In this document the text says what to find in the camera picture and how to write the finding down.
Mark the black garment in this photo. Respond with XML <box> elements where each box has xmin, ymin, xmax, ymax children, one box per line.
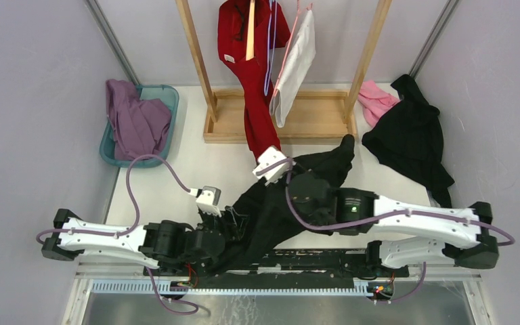
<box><xmin>362</xmin><ymin>74</ymin><xmax>454</xmax><ymax>208</ymax></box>
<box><xmin>198</xmin><ymin>135</ymin><xmax>355</xmax><ymax>274</ymax></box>

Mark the white garment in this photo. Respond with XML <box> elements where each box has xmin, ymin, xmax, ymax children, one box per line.
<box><xmin>269</xmin><ymin>10</ymin><xmax>316</xmax><ymax>128</ymax></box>

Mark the wooden hanger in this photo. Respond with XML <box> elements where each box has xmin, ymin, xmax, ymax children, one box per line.
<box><xmin>245</xmin><ymin>0</ymin><xmax>256</xmax><ymax>61</ymax></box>

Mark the red skirt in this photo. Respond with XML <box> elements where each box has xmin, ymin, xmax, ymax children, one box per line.
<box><xmin>217</xmin><ymin>1</ymin><xmax>290</xmax><ymax>158</ymax></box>

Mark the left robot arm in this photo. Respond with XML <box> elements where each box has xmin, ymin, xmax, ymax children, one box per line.
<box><xmin>36</xmin><ymin>209</ymin><xmax>241</xmax><ymax>276</ymax></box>

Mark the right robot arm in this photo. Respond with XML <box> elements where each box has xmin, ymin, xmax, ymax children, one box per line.
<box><xmin>285</xmin><ymin>173</ymin><xmax>500</xmax><ymax>276</ymax></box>

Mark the wooden clothes rack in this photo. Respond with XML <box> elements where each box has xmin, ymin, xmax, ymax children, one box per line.
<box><xmin>176</xmin><ymin>1</ymin><xmax>391</xmax><ymax>144</ymax></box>

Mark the pink garment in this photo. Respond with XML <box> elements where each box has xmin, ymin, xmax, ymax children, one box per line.
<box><xmin>357</xmin><ymin>81</ymin><xmax>400</xmax><ymax>128</ymax></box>

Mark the purple garment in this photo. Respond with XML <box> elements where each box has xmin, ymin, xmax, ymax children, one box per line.
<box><xmin>106</xmin><ymin>79</ymin><xmax>172</xmax><ymax>161</ymax></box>

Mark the teal laundry basket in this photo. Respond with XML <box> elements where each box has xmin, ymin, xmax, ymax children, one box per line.
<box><xmin>99</xmin><ymin>85</ymin><xmax>179</xmax><ymax>168</ymax></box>

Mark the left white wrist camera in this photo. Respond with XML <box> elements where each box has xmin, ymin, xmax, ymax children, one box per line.
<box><xmin>190</xmin><ymin>186</ymin><xmax>221</xmax><ymax>217</ymax></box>

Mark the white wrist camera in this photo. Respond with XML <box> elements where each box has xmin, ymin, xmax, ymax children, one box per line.
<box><xmin>252</xmin><ymin>146</ymin><xmax>294</xmax><ymax>186</ymax></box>
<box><xmin>190</xmin><ymin>186</ymin><xmax>221</xmax><ymax>217</ymax></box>

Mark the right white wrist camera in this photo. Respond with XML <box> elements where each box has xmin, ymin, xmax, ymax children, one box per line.
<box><xmin>252</xmin><ymin>146</ymin><xmax>294</xmax><ymax>186</ymax></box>

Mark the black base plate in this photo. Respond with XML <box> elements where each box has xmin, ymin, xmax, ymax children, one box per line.
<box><xmin>152</xmin><ymin>248</ymin><xmax>410</xmax><ymax>290</ymax></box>

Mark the aluminium frame rail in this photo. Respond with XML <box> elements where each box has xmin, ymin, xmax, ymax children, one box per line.
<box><xmin>76</xmin><ymin>249</ymin><xmax>483</xmax><ymax>297</ymax></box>

